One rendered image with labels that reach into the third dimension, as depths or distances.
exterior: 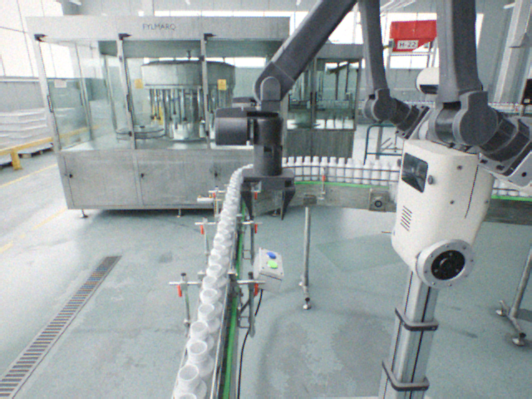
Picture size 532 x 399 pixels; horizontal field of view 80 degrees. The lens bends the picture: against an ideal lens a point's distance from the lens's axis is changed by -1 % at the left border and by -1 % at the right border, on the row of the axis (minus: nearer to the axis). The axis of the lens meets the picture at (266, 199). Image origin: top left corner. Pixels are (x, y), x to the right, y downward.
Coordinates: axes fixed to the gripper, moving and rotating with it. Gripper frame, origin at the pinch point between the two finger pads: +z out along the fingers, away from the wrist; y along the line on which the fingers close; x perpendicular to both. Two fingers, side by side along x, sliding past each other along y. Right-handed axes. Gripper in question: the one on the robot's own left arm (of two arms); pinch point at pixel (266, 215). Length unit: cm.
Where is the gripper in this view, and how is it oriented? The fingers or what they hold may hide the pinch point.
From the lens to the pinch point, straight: 66.4
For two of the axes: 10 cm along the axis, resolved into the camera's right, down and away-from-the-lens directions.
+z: -0.2, 9.4, 3.3
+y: 10.0, 0.1, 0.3
